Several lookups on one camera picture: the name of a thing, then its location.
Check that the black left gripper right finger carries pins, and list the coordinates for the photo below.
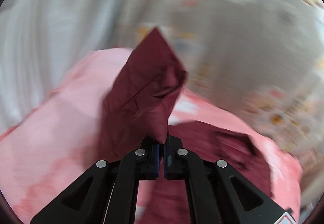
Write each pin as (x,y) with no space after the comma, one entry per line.
(217,192)

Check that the maroon puffer jacket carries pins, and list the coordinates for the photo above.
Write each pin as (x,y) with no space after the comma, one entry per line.
(141,101)

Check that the white satin curtain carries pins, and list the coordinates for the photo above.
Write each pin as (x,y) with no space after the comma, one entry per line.
(40,41)

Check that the grey floral bedsheet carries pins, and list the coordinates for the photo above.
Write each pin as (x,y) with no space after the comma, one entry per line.
(261,60)

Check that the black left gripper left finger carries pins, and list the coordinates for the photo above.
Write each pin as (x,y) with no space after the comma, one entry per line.
(106,192)

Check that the pink fleece blanket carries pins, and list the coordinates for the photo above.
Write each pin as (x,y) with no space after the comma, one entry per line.
(52,147)

